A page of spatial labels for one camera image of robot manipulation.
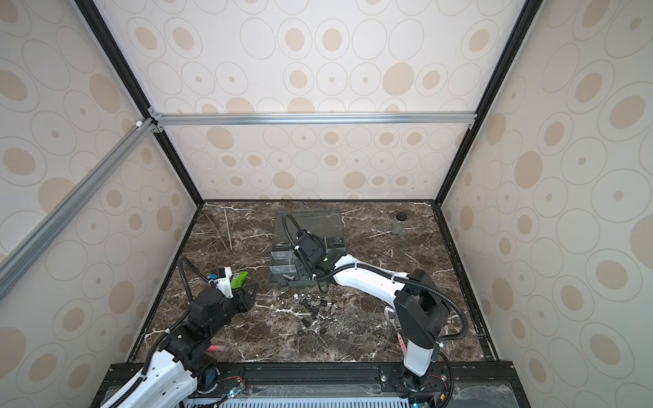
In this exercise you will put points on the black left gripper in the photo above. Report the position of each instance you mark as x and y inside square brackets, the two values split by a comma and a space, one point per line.
[241, 295]

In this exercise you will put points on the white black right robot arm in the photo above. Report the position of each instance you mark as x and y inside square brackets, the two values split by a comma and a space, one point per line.
[427, 317]

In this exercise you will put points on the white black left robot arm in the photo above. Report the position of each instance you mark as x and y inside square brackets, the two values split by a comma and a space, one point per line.
[177, 365]

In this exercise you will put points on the pile of nuts and screws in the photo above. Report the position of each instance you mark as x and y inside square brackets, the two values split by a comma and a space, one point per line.
[320, 313]

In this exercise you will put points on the clear plastic organizer box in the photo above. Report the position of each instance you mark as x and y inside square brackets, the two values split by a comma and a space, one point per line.
[285, 269]

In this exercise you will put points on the green plastic object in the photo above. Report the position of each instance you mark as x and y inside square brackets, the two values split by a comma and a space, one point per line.
[239, 279]

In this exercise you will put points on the small glass jar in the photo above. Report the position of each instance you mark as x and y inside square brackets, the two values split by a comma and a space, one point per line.
[399, 223]

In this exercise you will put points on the black base frame rail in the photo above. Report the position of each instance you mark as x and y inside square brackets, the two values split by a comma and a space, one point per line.
[446, 384]

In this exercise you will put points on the diagonal aluminium rail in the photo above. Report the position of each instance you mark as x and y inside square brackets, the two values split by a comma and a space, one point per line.
[34, 245]

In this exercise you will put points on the horizontal aluminium rail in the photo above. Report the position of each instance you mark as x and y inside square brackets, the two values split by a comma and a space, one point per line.
[331, 118]

